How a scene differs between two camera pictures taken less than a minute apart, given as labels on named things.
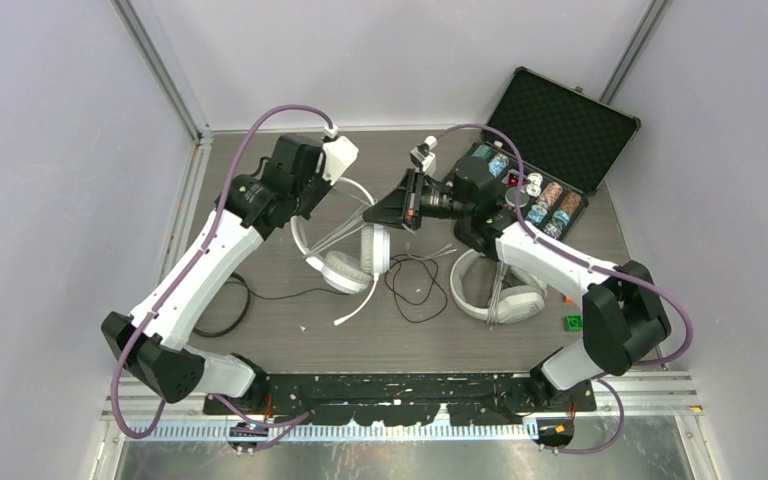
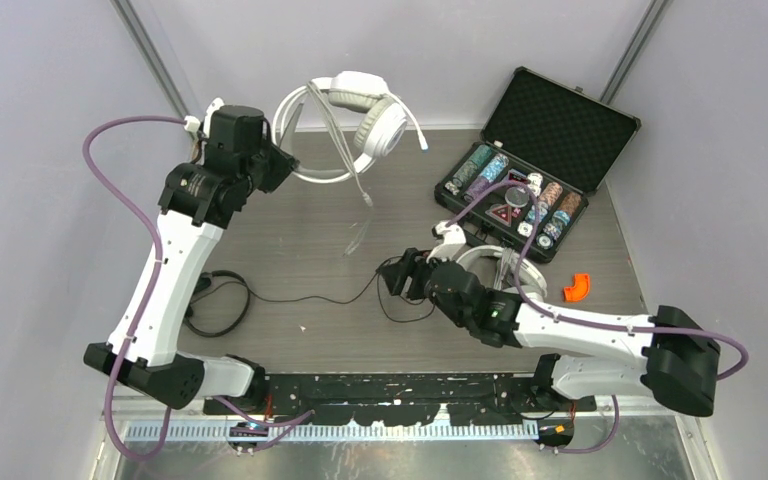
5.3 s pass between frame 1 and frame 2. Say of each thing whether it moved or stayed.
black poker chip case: stayed
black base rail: stayed
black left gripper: moved
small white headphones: moved
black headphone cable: moved
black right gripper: moved
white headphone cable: moved
